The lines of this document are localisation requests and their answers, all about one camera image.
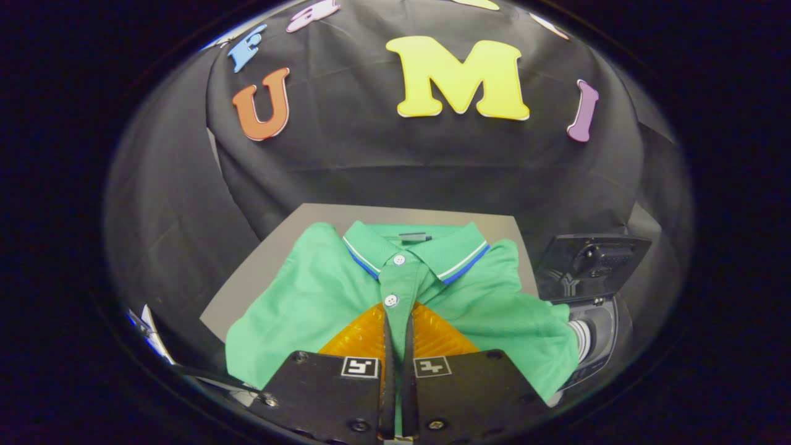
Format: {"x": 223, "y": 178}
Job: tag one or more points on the beige brown cabinet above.
{"x": 290, "y": 222}

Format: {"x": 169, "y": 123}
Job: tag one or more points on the white and blue object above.
{"x": 151, "y": 327}

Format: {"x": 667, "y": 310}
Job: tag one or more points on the green polo shirt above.
{"x": 309, "y": 309}

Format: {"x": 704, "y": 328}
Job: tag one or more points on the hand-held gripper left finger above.
{"x": 389, "y": 371}

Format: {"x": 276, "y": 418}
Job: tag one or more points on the dark washing machine lid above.
{"x": 593, "y": 259}

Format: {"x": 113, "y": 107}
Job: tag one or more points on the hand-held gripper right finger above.
{"x": 408, "y": 371}

